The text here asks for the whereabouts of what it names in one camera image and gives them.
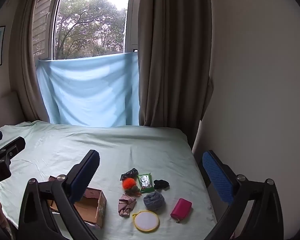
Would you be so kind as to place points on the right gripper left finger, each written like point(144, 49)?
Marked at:
point(36, 220)

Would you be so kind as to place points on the pink zip wallet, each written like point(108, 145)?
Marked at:
point(181, 210)

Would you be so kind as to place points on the pink patterned scrunchie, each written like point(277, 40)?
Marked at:
point(125, 205)

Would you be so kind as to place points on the window with frame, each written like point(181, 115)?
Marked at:
point(71, 29)

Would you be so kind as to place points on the beige headboard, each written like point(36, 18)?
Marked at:
point(11, 112)

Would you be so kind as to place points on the brown right curtain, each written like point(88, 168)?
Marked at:
point(174, 48)

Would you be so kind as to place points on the brown curtain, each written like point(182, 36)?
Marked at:
point(174, 48)
point(22, 68)

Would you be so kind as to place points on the yellow rimmed white mesh pad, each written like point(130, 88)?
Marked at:
point(146, 221)

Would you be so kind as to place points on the cardboard box with pink lining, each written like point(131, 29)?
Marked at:
point(92, 207)

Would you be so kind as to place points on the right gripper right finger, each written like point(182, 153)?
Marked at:
point(265, 220)

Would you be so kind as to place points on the brown left curtain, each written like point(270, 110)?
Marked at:
point(22, 68)

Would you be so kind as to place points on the light blue hanging cloth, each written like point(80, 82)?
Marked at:
point(101, 91)

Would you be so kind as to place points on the orange fluffy pompom toy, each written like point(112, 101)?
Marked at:
point(130, 187)

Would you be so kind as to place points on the pale green bed sheet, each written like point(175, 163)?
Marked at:
point(52, 150)

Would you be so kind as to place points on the grey fluffy cloth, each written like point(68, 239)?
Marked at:
point(154, 201)

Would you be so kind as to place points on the black patterned scrunchie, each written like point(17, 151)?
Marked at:
point(133, 173)

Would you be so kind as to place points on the green wet wipes pack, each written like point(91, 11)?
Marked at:
point(145, 182)

